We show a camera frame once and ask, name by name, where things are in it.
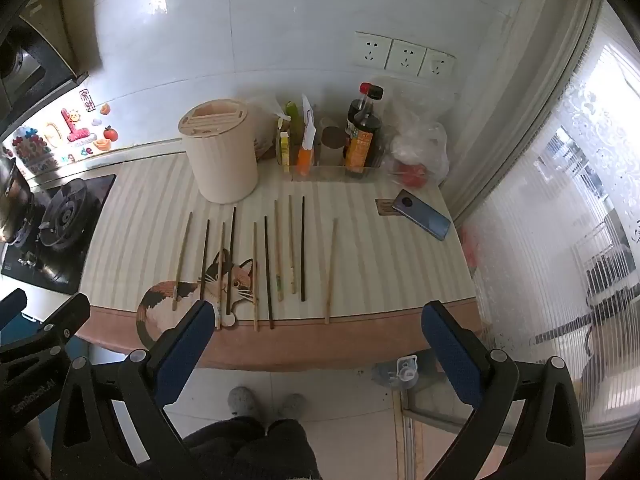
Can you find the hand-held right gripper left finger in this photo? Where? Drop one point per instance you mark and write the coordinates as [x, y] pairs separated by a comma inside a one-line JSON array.
[[185, 355]]

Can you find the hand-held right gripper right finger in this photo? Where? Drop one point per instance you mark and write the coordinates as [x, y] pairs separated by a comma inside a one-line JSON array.
[[450, 355]]

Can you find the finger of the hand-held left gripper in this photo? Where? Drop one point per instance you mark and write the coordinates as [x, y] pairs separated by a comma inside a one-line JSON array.
[[12, 307], [70, 317]]

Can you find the dark wooden chopstick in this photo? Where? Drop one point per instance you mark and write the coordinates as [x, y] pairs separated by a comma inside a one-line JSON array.
[[268, 270], [303, 250], [231, 260]]

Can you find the beige round chopstick holder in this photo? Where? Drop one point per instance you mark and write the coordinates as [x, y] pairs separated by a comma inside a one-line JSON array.
[[225, 160]]

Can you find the person's left forearm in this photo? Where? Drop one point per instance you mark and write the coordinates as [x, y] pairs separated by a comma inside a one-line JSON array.
[[37, 450]]

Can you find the clear plastic water bottle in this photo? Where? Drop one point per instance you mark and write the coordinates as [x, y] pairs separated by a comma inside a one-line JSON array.
[[395, 372]]

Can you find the grey slipper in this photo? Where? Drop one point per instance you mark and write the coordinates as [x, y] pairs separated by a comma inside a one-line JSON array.
[[292, 406], [243, 401]]

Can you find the gas stove burner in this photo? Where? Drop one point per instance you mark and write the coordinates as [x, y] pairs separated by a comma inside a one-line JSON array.
[[64, 215]]

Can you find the metal cooking pot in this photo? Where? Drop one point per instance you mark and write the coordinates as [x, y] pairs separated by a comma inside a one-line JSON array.
[[12, 195]]

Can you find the person's dark trousers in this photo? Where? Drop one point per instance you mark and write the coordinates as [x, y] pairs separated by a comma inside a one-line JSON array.
[[250, 450]]

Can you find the black glass gas stove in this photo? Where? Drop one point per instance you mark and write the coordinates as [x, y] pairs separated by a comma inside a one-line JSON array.
[[97, 190]]

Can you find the frosted glass sliding door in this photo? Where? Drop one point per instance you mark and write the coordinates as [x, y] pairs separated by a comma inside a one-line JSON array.
[[550, 260]]

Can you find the blue smartphone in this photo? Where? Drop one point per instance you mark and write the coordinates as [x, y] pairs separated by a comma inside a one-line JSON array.
[[422, 215]]

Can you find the small wooden coaster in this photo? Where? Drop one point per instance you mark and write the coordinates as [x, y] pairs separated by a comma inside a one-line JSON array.
[[384, 207]]

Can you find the red tomato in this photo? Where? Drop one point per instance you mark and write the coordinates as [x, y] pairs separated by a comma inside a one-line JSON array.
[[412, 174]]

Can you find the clear plastic bag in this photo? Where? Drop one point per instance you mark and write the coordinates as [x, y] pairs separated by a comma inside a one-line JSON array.
[[420, 140]]

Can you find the clear plastic organizer tray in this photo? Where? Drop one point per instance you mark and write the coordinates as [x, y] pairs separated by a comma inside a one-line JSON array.
[[327, 172]]

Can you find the black cap sauce bottle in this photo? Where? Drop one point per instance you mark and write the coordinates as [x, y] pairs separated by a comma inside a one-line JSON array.
[[362, 150]]

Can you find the yellow seasoning box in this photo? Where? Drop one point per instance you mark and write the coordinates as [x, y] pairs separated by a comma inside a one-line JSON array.
[[284, 152]]

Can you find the orange seasoning packet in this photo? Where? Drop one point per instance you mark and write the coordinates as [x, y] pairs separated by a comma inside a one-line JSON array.
[[305, 160]]

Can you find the brown lid jar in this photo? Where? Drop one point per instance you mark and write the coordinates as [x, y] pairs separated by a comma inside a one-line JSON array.
[[332, 142]]

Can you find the black range hood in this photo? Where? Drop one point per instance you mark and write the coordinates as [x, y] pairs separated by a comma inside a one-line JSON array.
[[30, 65]]

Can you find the white plastic bag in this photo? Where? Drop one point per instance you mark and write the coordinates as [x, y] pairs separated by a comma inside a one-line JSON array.
[[265, 120]]

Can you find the green bottle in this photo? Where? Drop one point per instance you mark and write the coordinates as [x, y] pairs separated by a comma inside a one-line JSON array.
[[294, 120]]

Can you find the red cap sauce bottle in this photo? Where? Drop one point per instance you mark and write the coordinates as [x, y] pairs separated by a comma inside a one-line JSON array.
[[356, 110]]

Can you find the white paper packet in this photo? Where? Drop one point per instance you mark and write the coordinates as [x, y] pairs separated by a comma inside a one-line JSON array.
[[309, 120]]

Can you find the wooden frame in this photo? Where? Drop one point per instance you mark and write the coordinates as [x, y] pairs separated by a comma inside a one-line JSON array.
[[404, 440]]

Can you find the group of colourful wall stickers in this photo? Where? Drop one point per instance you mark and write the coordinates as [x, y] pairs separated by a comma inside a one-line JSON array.
[[72, 130]]

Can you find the white wall socket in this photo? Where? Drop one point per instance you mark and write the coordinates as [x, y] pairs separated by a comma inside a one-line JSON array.
[[437, 64], [406, 57], [372, 50]]

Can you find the wooden wall cabinet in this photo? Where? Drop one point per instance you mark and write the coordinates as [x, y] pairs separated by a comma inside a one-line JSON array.
[[77, 20]]

